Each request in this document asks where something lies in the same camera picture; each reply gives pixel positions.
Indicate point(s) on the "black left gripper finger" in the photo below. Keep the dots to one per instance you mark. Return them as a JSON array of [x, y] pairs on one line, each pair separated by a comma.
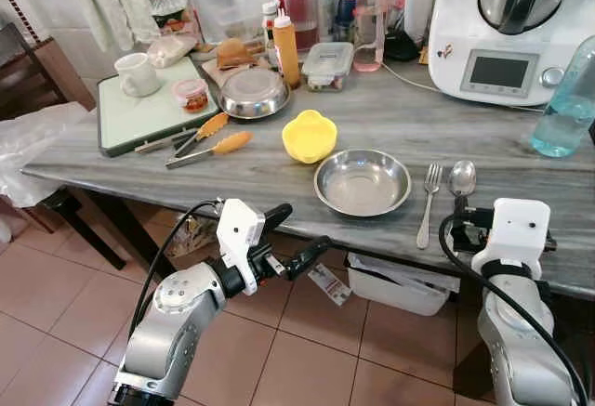
[[309, 257], [280, 216]]

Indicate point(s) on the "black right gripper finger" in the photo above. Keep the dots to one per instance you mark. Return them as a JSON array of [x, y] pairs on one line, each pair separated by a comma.
[[463, 237]]

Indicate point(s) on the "yellow plastic bowl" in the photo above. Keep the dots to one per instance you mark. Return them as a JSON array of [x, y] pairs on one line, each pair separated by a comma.
[[310, 137]]

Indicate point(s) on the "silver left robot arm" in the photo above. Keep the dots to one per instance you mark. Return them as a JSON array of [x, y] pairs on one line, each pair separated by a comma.
[[177, 322]]

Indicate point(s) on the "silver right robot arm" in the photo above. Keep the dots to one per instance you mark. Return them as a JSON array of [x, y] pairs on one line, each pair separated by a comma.
[[511, 332]]

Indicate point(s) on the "white paper tag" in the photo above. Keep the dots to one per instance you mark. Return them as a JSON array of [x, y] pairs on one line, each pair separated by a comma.
[[330, 285]]

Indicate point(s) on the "steel spoon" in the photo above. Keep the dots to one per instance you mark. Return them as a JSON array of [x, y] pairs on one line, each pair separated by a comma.
[[462, 178]]

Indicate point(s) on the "steel fork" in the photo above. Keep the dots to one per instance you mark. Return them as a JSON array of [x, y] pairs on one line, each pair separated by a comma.
[[426, 216]]

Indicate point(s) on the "white plastic bin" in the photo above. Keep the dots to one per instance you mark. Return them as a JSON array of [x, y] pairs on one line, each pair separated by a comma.
[[400, 290]]

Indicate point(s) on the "wide empty steel bowl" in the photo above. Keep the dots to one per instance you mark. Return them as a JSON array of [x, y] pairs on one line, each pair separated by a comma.
[[363, 188]]

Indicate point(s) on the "steel tongs orange tips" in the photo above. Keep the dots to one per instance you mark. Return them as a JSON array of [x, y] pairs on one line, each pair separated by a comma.
[[232, 142], [214, 125]]

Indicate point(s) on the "shiny steel mixing bowl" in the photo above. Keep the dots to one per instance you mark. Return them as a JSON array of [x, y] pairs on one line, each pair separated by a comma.
[[253, 95]]

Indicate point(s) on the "blue cap water bottle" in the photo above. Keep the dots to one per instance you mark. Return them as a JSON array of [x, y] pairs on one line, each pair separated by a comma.
[[562, 118]]

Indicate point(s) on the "small red lid container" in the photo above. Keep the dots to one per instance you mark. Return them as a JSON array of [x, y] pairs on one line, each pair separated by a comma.
[[192, 95]]

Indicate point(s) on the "orange sauce squeeze bottle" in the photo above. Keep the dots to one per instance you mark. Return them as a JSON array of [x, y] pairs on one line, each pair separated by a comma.
[[286, 53]]

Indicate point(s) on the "glass container grey lid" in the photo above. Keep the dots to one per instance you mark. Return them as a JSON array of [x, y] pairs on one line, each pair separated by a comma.
[[327, 58]]

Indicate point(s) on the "brown bread in bag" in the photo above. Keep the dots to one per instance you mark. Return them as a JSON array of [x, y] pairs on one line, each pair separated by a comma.
[[237, 53]]

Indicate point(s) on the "pale green cutting board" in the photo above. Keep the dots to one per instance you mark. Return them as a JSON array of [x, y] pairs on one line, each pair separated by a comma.
[[139, 123]]

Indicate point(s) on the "dark wooden table leg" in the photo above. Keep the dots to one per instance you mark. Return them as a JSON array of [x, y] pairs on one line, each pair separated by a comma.
[[88, 234]]

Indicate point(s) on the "white kitchen cooking machine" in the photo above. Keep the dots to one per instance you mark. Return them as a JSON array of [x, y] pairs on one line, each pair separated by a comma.
[[456, 34]]

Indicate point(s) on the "small black round object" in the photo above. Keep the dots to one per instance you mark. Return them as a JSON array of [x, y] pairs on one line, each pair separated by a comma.
[[402, 46]]

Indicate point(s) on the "white filled food bag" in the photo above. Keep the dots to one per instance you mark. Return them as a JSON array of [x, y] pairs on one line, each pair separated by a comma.
[[172, 50]]

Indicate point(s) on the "white ceramic mug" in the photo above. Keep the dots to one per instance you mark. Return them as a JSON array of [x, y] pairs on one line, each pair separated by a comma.
[[139, 76]]

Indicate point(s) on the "small white cap bottle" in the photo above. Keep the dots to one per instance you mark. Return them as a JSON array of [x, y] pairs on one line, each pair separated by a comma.
[[270, 11]]

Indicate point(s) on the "blue drink can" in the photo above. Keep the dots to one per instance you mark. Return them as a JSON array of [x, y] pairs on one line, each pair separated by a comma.
[[345, 16]]

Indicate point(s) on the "orange lid red bottle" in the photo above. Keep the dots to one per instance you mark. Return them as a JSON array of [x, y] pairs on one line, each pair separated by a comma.
[[297, 2]]

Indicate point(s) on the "clear plastic jug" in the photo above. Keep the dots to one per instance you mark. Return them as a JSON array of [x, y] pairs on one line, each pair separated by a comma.
[[418, 6]]

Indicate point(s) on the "pink drinking bottle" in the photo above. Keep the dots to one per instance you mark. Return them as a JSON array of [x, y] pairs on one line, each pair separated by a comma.
[[372, 16]]

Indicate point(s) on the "white plastic bag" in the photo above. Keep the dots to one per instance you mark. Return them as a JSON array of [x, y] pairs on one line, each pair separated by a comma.
[[37, 146]]

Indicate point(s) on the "dark wooden chair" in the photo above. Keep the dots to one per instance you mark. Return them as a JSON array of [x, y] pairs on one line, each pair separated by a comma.
[[37, 72]]

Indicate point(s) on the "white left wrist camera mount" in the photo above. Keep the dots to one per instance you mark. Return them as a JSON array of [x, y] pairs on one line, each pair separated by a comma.
[[240, 225]]

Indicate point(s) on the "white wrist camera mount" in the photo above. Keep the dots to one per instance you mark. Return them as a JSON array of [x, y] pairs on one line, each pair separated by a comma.
[[240, 225], [511, 229]]

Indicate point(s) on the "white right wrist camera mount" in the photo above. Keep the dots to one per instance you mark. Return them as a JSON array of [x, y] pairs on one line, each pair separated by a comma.
[[511, 229]]

